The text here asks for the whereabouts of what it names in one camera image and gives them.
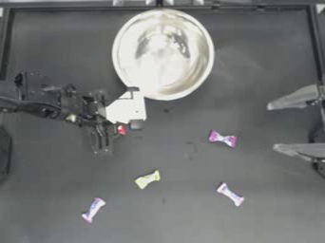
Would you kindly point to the red candy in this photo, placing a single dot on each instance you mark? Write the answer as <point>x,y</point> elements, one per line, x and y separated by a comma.
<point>121,130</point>

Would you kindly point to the purple bow-shaped candy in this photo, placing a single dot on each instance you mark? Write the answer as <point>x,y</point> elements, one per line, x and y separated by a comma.
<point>222,138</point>

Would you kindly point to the pink candy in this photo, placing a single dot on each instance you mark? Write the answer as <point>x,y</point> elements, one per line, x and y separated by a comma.
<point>230,194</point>

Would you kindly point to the green candy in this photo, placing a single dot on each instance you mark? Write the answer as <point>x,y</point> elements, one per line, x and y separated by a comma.
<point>147,179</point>

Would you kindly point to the purple blue-print candy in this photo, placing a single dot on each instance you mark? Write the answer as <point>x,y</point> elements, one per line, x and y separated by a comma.
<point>93,209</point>

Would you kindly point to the steel bowl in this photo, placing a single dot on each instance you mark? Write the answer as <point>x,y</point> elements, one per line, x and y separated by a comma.
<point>162,57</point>

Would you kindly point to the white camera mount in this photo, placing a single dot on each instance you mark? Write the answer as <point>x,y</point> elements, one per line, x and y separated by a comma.
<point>127,107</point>

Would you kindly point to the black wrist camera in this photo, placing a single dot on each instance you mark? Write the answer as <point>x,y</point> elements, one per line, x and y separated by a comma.
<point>136,124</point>

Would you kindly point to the black table frame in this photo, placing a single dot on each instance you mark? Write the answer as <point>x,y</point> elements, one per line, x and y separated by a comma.
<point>84,7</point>

